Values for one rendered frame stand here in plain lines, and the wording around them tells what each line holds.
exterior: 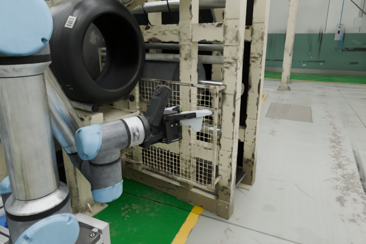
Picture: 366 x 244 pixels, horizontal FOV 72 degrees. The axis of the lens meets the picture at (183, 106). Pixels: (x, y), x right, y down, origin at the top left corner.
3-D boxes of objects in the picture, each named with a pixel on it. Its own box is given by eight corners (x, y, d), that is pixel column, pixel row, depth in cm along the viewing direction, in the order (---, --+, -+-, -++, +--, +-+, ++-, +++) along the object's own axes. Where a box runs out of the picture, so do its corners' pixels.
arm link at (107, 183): (110, 178, 72) (107, 142, 69) (129, 196, 64) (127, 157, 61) (81, 188, 67) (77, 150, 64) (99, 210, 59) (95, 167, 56)
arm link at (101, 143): (74, 157, 61) (71, 123, 58) (117, 145, 67) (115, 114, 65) (87, 170, 55) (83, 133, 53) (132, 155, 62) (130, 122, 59)
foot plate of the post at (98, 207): (55, 212, 191) (55, 208, 190) (86, 194, 212) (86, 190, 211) (78, 226, 176) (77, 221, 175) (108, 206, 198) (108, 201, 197)
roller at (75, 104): (57, 95, 155) (63, 97, 159) (54, 102, 154) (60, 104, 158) (94, 103, 136) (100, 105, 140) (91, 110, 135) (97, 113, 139)
